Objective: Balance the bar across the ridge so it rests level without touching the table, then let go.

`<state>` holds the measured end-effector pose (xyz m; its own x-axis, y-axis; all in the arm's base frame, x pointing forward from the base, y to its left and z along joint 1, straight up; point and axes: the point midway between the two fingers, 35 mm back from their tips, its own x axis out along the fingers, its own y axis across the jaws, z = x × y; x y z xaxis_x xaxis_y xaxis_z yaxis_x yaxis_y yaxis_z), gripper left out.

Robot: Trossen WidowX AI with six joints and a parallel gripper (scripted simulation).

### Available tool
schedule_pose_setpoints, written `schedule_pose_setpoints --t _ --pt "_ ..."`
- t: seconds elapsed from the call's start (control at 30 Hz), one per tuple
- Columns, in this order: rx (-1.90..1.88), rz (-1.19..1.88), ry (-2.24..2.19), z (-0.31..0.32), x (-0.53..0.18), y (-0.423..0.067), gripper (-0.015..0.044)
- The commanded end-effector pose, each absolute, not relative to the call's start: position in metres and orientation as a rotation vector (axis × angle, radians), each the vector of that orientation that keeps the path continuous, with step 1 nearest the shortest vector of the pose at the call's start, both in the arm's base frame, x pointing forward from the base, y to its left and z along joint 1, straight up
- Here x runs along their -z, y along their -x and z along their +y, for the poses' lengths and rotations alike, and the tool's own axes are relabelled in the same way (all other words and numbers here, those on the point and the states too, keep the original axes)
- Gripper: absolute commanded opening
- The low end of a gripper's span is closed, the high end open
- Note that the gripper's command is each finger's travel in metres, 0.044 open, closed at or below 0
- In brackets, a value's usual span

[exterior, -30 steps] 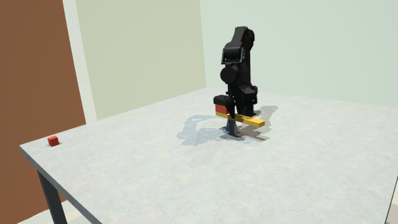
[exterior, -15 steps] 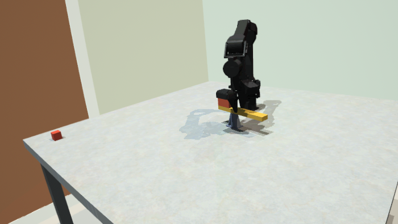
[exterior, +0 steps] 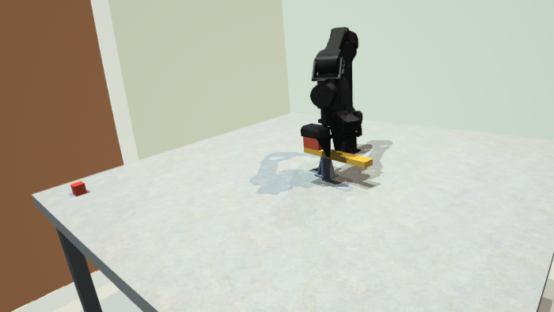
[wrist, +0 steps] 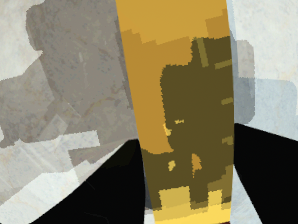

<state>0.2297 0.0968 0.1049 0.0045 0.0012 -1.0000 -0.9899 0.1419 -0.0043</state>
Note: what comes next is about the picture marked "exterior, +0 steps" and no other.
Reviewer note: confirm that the red cube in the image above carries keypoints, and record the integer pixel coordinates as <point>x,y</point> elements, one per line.
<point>78,188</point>

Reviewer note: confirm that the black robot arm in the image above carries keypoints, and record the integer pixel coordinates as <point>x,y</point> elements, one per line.
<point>336,59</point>

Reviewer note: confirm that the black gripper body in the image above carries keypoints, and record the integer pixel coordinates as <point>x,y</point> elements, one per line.
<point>316,131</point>

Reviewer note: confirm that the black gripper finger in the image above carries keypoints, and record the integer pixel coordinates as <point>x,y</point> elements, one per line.
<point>338,138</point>
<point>325,143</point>

